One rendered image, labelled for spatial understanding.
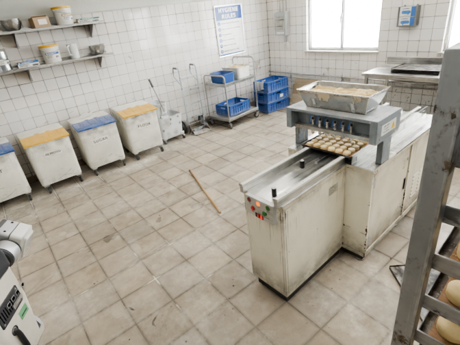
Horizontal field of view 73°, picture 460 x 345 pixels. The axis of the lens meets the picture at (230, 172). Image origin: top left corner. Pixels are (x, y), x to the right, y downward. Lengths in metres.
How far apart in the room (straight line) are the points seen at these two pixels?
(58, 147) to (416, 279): 4.42
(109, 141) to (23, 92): 1.26
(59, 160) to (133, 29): 2.32
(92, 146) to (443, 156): 4.54
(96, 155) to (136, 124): 0.72
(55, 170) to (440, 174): 4.56
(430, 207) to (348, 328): 1.90
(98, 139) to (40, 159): 0.74
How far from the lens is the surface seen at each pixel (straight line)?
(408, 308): 0.64
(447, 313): 0.66
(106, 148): 4.83
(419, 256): 0.56
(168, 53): 5.78
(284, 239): 2.00
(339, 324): 2.37
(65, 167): 4.76
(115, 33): 5.43
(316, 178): 2.08
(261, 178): 2.10
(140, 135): 4.97
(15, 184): 4.75
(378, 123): 2.14
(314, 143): 2.51
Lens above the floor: 1.88
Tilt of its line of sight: 27 degrees down
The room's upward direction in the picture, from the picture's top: 8 degrees counter-clockwise
